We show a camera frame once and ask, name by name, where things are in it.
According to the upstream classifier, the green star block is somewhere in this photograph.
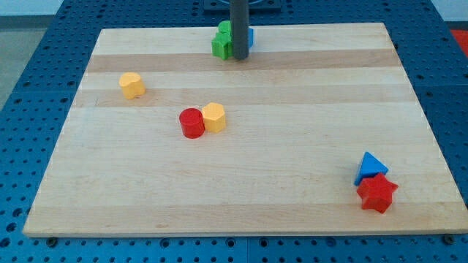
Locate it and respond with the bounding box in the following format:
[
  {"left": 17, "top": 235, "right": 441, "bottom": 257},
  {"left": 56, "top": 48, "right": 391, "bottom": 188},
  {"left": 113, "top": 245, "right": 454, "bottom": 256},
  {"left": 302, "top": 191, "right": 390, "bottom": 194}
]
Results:
[{"left": 211, "top": 32, "right": 233, "bottom": 60}]

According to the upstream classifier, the blue triangle block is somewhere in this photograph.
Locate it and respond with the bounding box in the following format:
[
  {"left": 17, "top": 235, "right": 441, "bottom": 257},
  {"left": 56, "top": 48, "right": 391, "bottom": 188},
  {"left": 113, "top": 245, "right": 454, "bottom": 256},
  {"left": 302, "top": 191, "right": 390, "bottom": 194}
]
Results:
[{"left": 354, "top": 152, "right": 388, "bottom": 186}]

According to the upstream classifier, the red star block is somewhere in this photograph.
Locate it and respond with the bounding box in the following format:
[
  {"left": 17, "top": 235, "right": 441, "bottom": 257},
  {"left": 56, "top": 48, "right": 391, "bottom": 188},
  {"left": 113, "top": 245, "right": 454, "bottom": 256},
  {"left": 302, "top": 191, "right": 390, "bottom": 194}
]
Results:
[{"left": 357, "top": 172, "right": 399, "bottom": 214}]

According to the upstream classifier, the yellow hexagon block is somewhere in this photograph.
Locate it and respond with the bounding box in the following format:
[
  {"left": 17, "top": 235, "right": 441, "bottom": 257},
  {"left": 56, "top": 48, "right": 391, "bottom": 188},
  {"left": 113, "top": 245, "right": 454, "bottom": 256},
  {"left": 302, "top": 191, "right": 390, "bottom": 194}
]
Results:
[{"left": 202, "top": 102, "right": 226, "bottom": 133}]

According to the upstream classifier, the red cylinder block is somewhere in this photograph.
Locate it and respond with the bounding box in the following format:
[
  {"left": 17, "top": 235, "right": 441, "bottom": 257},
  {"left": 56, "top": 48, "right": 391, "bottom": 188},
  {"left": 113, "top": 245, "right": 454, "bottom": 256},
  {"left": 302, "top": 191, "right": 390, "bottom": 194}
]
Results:
[{"left": 179, "top": 108, "right": 205, "bottom": 139}]

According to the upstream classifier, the light wooden board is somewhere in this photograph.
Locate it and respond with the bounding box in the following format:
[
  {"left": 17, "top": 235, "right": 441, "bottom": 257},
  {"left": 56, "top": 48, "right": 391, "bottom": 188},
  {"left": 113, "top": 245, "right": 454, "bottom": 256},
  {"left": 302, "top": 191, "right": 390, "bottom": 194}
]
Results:
[{"left": 23, "top": 23, "right": 467, "bottom": 237}]

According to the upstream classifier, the blue block behind rod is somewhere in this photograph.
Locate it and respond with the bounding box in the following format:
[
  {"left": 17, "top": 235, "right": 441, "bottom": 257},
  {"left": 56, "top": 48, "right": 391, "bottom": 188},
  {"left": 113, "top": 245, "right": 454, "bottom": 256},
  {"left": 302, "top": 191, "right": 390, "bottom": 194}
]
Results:
[{"left": 248, "top": 27, "right": 254, "bottom": 48}]

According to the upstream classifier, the green cylinder block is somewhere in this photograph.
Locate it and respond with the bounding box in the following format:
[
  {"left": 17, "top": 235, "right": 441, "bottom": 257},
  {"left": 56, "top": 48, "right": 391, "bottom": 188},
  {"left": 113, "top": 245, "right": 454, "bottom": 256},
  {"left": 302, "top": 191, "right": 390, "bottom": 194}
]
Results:
[{"left": 218, "top": 20, "right": 231, "bottom": 34}]

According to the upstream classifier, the yellow heart block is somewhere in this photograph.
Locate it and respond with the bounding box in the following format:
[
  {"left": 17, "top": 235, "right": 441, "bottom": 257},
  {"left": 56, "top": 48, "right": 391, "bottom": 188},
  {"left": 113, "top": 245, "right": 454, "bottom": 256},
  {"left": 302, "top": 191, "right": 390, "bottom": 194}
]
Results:
[{"left": 118, "top": 72, "right": 146, "bottom": 99}]

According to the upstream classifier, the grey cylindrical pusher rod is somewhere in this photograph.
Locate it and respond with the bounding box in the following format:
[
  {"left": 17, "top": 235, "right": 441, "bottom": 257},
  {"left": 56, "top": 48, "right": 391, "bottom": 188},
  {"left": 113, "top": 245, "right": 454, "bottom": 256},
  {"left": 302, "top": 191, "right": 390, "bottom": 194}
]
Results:
[{"left": 230, "top": 0, "right": 249, "bottom": 60}]

